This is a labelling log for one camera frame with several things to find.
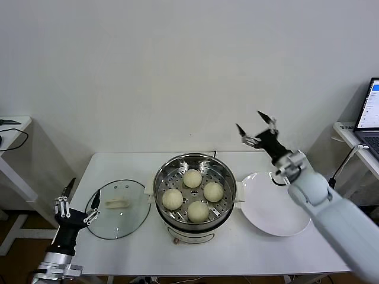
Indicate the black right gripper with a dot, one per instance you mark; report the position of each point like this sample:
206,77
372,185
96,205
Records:
271,145

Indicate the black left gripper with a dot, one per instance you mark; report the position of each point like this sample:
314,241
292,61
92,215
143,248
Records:
71,227

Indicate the round glass pot lid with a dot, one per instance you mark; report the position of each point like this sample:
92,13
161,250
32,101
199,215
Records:
130,219

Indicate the white steamed baozi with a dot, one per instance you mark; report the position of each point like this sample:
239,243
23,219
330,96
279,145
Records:
198,212
213,192
172,199
192,178

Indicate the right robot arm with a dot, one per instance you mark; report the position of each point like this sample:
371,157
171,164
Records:
340,225

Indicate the stainless steel steamer basket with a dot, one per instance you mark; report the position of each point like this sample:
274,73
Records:
168,174

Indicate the white oval plate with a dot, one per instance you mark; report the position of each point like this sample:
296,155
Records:
266,207

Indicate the black printed label sticker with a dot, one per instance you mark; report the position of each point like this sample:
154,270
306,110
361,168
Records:
347,127

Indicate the flat black tool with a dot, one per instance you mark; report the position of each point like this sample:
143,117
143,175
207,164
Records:
10,121

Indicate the grey open laptop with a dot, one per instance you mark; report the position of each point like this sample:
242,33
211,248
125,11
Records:
370,112

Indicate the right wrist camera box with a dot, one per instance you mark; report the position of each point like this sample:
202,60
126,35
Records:
291,164

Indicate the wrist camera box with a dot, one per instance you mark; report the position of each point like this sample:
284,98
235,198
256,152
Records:
291,164
74,269

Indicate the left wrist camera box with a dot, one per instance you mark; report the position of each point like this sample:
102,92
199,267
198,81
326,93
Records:
74,269

